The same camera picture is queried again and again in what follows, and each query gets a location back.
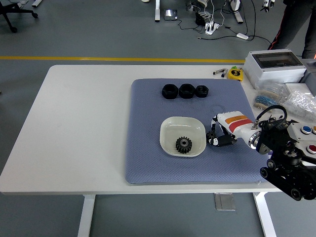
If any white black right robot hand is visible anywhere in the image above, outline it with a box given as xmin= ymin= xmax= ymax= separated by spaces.
xmin=205 ymin=111 xmax=255 ymax=148

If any large black gear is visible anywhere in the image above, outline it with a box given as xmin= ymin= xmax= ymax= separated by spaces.
xmin=175 ymin=136 xmax=194 ymax=155

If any small black hex nut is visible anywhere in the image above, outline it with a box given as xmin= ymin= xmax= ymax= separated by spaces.
xmin=196 ymin=84 xmax=210 ymax=98

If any large black hex nut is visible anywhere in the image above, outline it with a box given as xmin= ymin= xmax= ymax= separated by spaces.
xmin=161 ymin=83 xmax=179 ymax=100
xmin=179 ymin=83 xmax=196 ymax=99

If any grey push-button control box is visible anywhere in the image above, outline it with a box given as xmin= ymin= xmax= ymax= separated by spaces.
xmin=287 ymin=120 xmax=316 ymax=165

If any flat white box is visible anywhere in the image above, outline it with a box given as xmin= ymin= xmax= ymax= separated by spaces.
xmin=285 ymin=82 xmax=316 ymax=97

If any yellow tape measure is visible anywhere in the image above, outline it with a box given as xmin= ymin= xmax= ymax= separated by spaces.
xmin=227 ymin=66 xmax=244 ymax=81

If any white square dish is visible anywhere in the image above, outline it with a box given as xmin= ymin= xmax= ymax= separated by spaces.
xmin=159 ymin=116 xmax=207 ymax=158

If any blue-grey padded mat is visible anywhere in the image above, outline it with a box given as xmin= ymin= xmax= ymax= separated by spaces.
xmin=124 ymin=78 xmax=274 ymax=185

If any clear bubble plastic bag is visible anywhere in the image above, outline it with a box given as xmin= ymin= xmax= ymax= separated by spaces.
xmin=281 ymin=90 xmax=316 ymax=121

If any metal floor plate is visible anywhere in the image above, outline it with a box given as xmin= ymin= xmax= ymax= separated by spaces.
xmin=214 ymin=193 xmax=236 ymax=211

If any grey metal case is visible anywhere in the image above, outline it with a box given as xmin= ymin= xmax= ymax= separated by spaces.
xmin=299 ymin=59 xmax=316 ymax=84

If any white power strip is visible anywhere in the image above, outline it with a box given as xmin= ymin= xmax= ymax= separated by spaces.
xmin=205 ymin=22 xmax=221 ymax=35

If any black power adapter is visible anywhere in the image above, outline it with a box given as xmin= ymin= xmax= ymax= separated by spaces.
xmin=195 ymin=12 xmax=207 ymax=26

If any white desk leg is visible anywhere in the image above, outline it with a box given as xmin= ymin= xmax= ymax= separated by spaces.
xmin=231 ymin=0 xmax=244 ymax=25
xmin=154 ymin=0 xmax=161 ymax=23

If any person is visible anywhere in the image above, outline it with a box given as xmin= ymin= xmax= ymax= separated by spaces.
xmin=267 ymin=0 xmax=316 ymax=59

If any black desk phone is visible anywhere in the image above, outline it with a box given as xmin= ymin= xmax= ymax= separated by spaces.
xmin=164 ymin=9 xmax=178 ymax=21

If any white table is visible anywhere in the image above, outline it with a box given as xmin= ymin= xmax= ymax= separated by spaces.
xmin=0 ymin=64 xmax=301 ymax=237

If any black office chair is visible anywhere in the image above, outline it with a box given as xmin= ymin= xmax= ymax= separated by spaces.
xmin=0 ymin=0 xmax=39 ymax=34

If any grey electrical enclosure box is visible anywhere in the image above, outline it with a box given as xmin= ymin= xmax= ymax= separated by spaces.
xmin=243 ymin=48 xmax=308 ymax=89

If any black floor cable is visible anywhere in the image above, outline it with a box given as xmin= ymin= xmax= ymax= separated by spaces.
xmin=197 ymin=34 xmax=276 ymax=50

